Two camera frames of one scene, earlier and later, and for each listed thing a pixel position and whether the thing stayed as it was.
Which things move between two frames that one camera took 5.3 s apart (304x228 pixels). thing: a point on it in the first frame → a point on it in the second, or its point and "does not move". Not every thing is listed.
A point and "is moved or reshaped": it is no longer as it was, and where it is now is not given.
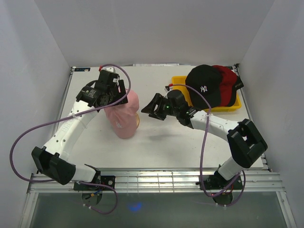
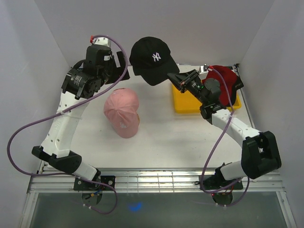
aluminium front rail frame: x=161 y=181 does not move
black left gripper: x=123 y=92 → x=119 y=70
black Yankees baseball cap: x=207 y=79 is moved or reshaped
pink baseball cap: x=122 y=118 does not move
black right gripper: x=157 y=99 → x=179 y=78
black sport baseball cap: x=238 y=85 does not move
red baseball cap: x=229 y=78 does not move
